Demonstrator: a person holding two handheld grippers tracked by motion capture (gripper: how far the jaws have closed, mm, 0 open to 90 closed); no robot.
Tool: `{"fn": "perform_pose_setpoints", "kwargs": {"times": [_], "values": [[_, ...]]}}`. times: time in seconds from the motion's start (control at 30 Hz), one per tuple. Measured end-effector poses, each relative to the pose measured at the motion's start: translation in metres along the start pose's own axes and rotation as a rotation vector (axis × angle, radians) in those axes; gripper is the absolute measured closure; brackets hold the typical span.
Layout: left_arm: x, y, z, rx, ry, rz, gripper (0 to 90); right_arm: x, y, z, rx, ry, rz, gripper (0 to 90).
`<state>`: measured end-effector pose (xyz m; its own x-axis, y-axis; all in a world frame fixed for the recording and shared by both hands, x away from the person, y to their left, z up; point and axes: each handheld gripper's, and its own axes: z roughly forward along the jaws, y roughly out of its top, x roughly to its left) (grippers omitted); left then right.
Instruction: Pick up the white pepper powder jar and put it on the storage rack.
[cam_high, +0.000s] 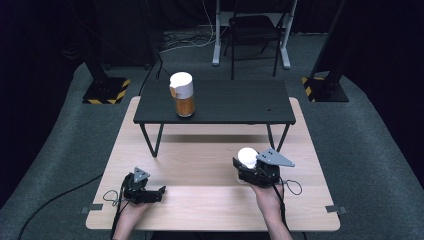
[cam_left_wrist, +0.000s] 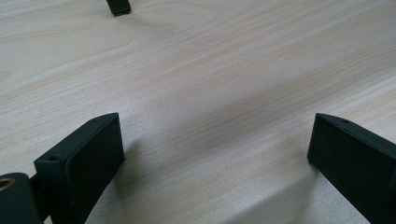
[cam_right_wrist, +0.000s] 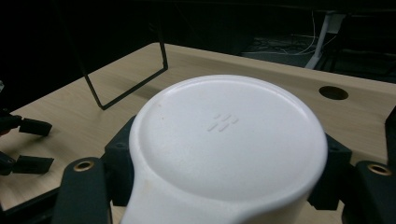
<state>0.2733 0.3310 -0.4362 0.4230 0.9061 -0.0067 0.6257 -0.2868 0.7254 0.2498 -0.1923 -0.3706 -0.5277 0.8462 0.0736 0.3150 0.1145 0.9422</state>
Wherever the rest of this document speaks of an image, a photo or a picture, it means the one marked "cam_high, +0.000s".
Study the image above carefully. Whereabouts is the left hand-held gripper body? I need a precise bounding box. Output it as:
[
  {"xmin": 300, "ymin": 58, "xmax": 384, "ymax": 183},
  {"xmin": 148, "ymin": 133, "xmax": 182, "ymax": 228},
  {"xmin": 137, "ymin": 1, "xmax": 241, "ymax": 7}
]
[{"xmin": 122, "ymin": 166, "xmax": 152, "ymax": 205}]

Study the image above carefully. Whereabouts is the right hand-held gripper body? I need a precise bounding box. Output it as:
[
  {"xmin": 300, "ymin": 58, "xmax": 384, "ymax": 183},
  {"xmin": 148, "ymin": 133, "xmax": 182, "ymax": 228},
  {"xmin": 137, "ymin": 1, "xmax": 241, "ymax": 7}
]
[{"xmin": 238, "ymin": 147, "xmax": 296, "ymax": 189}]

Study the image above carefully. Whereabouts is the white-lidded jar with pale contents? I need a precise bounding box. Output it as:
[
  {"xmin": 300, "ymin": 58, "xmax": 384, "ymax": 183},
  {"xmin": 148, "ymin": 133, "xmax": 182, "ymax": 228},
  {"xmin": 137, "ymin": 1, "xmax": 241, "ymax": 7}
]
[{"xmin": 234, "ymin": 146, "xmax": 260, "ymax": 185}]

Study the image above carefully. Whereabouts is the black raised shelf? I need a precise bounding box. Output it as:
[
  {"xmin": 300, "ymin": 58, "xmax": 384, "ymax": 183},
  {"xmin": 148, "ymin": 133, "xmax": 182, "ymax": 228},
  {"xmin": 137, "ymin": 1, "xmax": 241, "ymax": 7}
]
[{"xmin": 133, "ymin": 79, "xmax": 297, "ymax": 159}]

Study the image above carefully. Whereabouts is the white-lidded jar with orange contents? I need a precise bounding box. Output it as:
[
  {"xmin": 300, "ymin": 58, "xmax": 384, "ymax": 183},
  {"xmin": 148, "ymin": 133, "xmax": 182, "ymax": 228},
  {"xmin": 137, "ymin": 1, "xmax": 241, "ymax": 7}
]
[{"xmin": 168, "ymin": 71, "xmax": 196, "ymax": 118}]

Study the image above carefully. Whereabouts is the person's left hand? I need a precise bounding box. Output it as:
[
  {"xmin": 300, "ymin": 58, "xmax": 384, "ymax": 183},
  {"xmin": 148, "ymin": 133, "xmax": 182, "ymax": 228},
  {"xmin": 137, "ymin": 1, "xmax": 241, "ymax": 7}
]
[{"xmin": 118, "ymin": 199, "xmax": 152, "ymax": 225}]

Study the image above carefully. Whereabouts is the person's right hand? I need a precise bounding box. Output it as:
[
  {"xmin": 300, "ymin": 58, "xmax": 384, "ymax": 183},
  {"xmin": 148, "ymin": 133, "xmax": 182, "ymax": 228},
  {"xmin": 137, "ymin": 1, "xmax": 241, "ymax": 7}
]
[{"xmin": 251, "ymin": 182, "xmax": 285, "ymax": 215}]

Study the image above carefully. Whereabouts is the grey table edge clip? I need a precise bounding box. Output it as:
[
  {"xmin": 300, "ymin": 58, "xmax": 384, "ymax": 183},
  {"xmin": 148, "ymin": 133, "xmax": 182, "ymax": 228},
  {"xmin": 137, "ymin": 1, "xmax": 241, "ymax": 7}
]
[
  {"xmin": 324, "ymin": 204, "xmax": 348, "ymax": 215},
  {"xmin": 80, "ymin": 203, "xmax": 104, "ymax": 214}
]

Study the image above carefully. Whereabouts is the black stand with striped base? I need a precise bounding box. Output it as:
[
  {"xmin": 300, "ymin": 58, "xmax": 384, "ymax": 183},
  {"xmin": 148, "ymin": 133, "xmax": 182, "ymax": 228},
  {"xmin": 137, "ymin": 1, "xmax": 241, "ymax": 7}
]
[
  {"xmin": 82, "ymin": 49, "xmax": 132, "ymax": 105},
  {"xmin": 301, "ymin": 0, "xmax": 350, "ymax": 103}
]

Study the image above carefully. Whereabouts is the black folding chair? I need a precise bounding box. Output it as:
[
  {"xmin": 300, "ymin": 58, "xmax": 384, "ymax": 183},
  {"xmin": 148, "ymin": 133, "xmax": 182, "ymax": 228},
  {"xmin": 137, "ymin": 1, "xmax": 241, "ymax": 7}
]
[{"xmin": 223, "ymin": 14, "xmax": 284, "ymax": 80}]

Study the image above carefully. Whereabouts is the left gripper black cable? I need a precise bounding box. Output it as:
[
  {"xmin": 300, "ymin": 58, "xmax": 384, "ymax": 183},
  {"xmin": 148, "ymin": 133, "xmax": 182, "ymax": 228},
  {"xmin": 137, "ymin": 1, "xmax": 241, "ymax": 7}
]
[{"xmin": 102, "ymin": 173, "xmax": 130, "ymax": 240}]

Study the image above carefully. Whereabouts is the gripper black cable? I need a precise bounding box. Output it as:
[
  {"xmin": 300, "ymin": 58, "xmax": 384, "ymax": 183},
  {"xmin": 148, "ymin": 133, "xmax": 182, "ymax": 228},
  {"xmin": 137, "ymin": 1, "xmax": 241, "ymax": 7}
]
[
  {"xmin": 102, "ymin": 173, "xmax": 130, "ymax": 240},
  {"xmin": 272, "ymin": 179, "xmax": 304, "ymax": 236}
]

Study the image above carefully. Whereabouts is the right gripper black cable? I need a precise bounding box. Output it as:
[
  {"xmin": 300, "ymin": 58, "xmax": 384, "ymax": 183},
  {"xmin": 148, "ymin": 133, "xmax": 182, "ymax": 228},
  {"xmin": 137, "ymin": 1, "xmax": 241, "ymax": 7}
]
[{"xmin": 272, "ymin": 179, "xmax": 304, "ymax": 236}]

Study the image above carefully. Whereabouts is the black floor cable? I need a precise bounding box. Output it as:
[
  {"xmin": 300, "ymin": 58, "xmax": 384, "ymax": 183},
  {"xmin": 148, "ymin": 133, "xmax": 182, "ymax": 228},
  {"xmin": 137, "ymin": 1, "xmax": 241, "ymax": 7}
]
[{"xmin": 16, "ymin": 173, "xmax": 104, "ymax": 240}]

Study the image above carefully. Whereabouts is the white desk frame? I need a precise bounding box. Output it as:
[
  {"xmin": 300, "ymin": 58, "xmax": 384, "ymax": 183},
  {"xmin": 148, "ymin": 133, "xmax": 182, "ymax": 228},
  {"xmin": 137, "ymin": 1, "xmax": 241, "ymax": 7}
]
[{"xmin": 212, "ymin": 0, "xmax": 299, "ymax": 70}]

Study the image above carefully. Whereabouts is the bundle of floor cables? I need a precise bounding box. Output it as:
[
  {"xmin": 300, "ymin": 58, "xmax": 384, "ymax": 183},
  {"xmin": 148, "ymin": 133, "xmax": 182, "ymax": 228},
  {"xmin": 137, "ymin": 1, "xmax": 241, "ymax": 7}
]
[{"xmin": 159, "ymin": 28, "xmax": 218, "ymax": 54}]

